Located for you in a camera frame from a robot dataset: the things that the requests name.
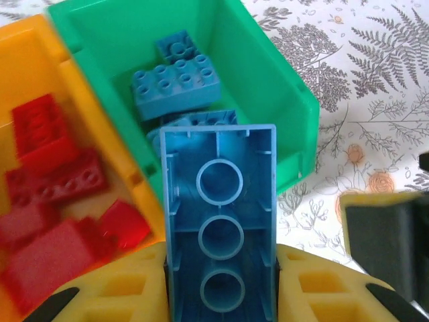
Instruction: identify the small red lego brick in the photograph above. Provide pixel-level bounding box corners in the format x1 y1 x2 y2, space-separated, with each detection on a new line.
0 201 61 243
99 199 152 252
0 219 117 318

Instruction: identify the long blue lego brick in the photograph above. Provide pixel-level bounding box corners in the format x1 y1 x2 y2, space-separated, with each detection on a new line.
159 123 280 322
145 109 240 159
130 53 224 121

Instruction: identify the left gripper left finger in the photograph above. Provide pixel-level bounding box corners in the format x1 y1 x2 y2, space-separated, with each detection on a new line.
29 243 172 322

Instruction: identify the long red lego brick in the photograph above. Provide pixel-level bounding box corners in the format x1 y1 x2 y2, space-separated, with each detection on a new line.
11 93 80 159
4 149 112 207

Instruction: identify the small blue lego brick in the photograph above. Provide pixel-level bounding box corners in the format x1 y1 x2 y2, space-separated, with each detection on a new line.
154 29 202 66

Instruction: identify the green plastic bin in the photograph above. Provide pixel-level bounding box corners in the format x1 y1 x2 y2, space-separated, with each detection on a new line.
45 0 320 196

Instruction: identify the yellow plastic bin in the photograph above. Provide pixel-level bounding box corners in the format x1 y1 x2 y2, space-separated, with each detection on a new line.
0 13 168 322

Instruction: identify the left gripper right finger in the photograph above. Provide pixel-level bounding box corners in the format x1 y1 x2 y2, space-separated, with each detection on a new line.
275 243 429 322

